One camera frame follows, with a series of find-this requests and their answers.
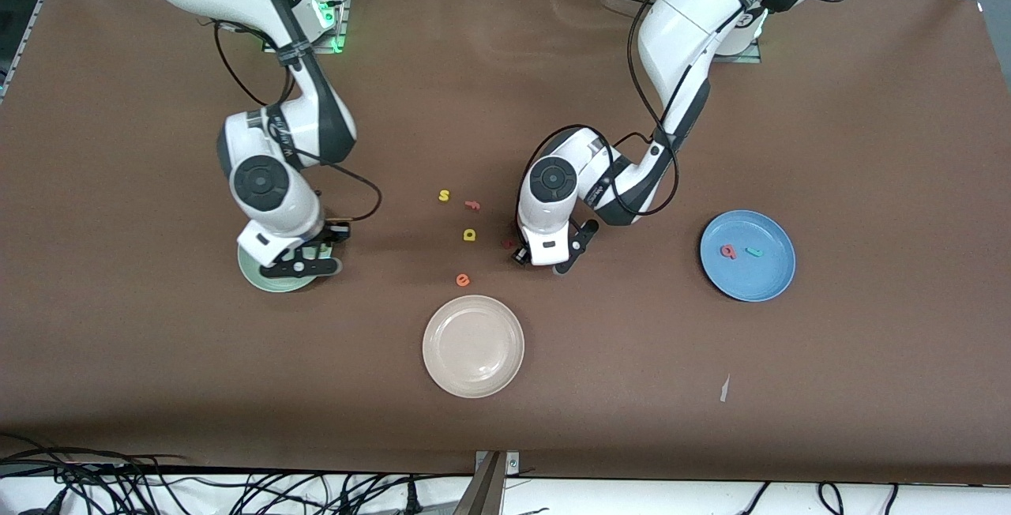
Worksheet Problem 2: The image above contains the green plate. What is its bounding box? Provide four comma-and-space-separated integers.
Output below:
238, 240, 339, 294

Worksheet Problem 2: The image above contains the beige plate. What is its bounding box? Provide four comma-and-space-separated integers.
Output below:
422, 295, 525, 399

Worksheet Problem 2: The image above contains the brown table cover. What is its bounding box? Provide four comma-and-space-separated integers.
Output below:
0, 0, 1011, 486

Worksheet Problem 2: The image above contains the blue plate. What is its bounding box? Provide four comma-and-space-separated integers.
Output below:
700, 209, 796, 303

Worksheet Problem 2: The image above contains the grey metal beam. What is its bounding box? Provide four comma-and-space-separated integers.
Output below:
452, 452, 506, 515

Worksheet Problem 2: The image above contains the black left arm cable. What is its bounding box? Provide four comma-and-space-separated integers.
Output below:
515, 0, 852, 251

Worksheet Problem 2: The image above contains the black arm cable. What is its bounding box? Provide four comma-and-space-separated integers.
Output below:
213, 19, 383, 224
515, 0, 852, 251

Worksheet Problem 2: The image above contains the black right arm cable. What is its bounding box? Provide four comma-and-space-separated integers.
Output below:
213, 19, 383, 224

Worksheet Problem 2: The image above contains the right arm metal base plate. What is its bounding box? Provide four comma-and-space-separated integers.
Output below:
312, 0, 349, 55

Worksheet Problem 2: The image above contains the small metal bracket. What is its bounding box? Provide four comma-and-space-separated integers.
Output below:
474, 450, 521, 477

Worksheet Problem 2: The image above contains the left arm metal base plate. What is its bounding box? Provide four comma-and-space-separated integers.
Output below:
713, 25, 764, 65

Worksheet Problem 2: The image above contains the black cable tangle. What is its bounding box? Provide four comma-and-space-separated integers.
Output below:
0, 432, 475, 515

